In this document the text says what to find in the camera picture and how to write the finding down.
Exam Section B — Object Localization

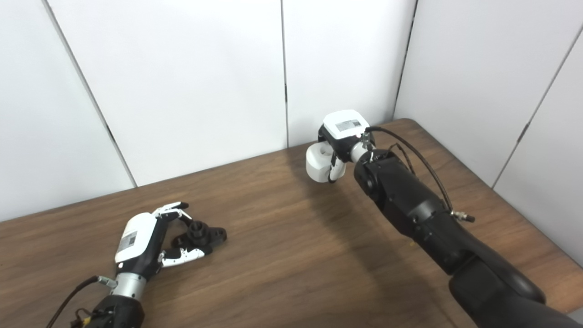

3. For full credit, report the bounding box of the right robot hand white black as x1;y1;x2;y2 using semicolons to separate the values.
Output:
317;110;376;184

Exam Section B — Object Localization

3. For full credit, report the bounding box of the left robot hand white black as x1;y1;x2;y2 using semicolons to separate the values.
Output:
114;202;215;279

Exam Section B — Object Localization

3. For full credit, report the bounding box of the round white piece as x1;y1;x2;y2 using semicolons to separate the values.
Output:
306;141;340;184

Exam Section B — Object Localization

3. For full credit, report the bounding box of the black flanged holder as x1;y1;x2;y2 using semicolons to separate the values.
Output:
171;220;227;256

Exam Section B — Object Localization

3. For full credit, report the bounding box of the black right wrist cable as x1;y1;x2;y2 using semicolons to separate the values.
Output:
364;126;476;223

